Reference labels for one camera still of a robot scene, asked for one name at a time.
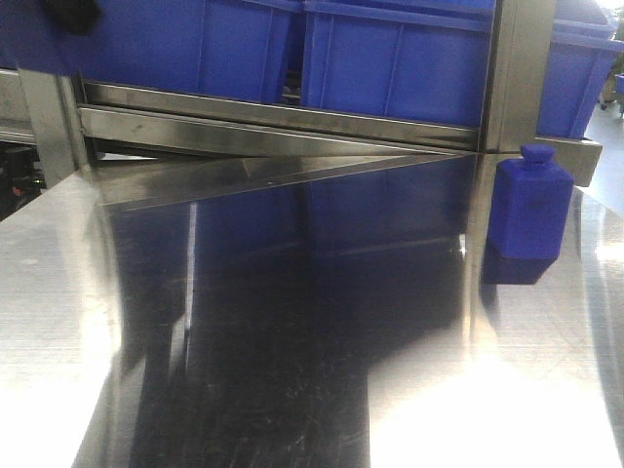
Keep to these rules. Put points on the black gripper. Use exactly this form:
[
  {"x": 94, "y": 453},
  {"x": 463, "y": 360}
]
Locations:
[{"x": 78, "y": 17}]

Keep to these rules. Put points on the blue bottle-shaped part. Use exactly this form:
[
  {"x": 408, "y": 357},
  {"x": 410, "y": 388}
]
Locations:
[{"x": 529, "y": 205}]

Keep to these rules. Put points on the stainless steel shelf rack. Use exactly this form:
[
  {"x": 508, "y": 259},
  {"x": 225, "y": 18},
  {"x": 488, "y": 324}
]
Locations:
[{"x": 70, "y": 119}]

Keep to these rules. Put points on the blue plastic bin left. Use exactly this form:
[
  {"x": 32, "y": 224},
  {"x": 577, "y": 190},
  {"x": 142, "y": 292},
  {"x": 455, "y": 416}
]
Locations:
[{"x": 231, "y": 49}]

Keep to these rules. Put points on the blue plastic bin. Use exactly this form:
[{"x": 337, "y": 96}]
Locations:
[
  {"x": 582, "y": 51},
  {"x": 417, "y": 61},
  {"x": 231, "y": 49}
]

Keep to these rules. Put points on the blue plastic bin middle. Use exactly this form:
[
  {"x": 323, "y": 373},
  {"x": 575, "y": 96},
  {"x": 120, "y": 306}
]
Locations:
[{"x": 417, "y": 61}]

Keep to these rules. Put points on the blue plastic bin right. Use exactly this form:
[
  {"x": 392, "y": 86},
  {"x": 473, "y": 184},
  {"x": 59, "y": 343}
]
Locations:
[{"x": 582, "y": 51}]

